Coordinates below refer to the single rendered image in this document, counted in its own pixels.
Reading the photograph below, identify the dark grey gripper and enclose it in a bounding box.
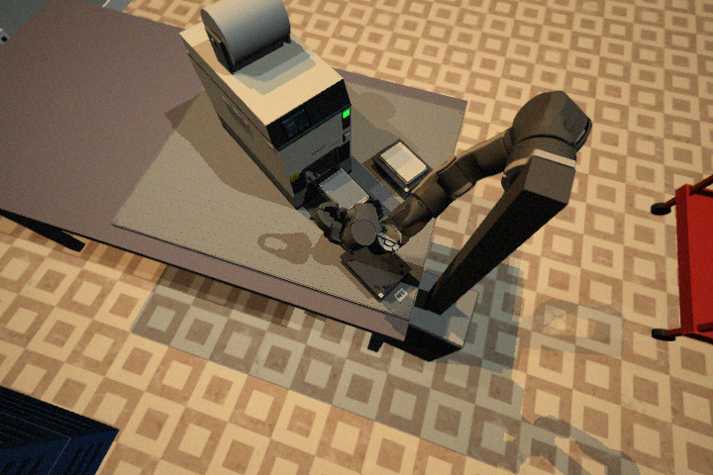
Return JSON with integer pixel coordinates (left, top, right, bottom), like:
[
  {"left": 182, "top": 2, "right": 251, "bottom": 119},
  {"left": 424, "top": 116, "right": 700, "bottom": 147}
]
[{"left": 310, "top": 202, "right": 398, "bottom": 251}]

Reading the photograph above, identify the grey cylinder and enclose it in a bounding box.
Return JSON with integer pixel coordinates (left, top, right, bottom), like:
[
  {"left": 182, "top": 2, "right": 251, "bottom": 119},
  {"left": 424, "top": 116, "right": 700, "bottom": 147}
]
[{"left": 200, "top": 0, "right": 291, "bottom": 66}]

